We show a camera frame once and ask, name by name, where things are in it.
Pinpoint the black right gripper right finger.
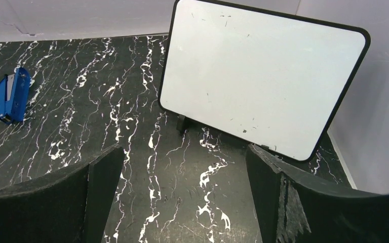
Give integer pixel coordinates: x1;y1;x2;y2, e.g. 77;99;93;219
246;145;389;242

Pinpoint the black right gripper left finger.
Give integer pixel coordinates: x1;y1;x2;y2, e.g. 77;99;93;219
0;144;125;242

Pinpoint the black framed whiteboard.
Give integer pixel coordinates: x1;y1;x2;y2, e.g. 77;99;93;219
158;1;371;161

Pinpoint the black whiteboard stand foot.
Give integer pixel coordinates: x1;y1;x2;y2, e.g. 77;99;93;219
176;114;190;135

